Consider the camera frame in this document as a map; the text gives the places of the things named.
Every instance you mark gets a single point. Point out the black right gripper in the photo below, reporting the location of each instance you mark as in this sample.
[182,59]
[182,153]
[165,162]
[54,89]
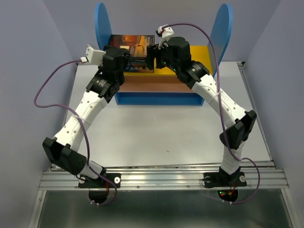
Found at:
[150,54]

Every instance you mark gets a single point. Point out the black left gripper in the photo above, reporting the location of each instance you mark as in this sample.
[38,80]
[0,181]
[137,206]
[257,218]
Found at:
[127,55]

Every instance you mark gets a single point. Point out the orange Leonard Tolane book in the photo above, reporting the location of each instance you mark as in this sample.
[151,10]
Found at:
[135,44]

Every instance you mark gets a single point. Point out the Three Days to See book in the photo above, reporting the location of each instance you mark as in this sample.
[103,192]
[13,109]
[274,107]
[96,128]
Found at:
[140,60]

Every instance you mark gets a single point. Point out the Jane Eyre book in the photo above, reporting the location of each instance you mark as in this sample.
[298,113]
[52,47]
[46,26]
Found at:
[138,68]

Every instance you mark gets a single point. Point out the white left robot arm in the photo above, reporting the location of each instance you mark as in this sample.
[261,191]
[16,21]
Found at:
[69,148]

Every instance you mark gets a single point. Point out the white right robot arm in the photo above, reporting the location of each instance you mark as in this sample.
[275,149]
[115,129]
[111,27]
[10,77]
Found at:
[237,123]

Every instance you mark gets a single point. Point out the blue yellow wooden bookshelf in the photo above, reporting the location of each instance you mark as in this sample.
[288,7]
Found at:
[162,87]

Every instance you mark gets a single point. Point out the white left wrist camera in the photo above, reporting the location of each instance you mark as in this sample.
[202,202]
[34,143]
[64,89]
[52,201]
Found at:
[93,56]

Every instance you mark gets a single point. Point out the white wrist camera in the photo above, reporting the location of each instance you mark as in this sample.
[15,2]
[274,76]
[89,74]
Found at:
[165,32]
[93,56]

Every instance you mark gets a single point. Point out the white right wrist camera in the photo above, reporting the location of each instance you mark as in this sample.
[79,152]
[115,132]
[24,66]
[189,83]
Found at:
[165,32]

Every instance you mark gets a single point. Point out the aluminium mounting rail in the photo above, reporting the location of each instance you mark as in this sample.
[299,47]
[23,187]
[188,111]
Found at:
[183,177]

